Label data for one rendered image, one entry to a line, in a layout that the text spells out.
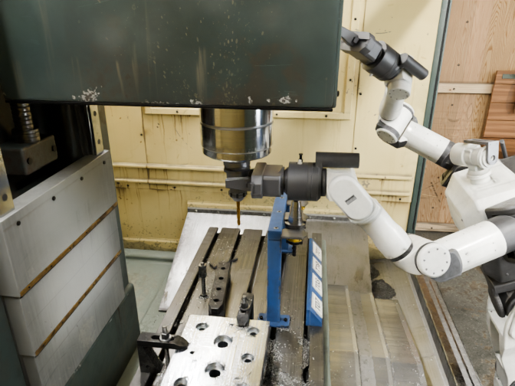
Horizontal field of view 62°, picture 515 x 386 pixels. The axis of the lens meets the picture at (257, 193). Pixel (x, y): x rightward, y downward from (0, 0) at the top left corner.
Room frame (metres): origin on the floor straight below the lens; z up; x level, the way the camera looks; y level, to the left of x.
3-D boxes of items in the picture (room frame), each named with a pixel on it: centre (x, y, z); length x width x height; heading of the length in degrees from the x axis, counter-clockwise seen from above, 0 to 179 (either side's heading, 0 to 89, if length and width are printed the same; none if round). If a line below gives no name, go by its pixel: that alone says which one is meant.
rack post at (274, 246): (1.07, -0.05, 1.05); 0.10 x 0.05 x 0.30; 83
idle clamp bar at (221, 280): (1.18, 0.12, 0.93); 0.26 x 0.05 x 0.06; 178
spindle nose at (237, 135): (0.92, 0.05, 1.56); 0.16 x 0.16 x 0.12
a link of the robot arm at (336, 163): (0.90, -0.17, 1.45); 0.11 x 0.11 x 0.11; 83
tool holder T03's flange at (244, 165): (0.92, 0.05, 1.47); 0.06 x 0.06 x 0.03
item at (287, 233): (1.06, -0.10, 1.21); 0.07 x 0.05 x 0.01; 83
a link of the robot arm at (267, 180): (0.91, -0.05, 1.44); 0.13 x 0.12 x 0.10; 173
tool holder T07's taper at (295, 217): (1.12, -0.11, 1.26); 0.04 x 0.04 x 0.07
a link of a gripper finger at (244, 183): (0.89, 0.04, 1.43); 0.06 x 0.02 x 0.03; 83
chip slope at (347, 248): (1.56, -0.04, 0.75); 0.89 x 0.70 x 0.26; 83
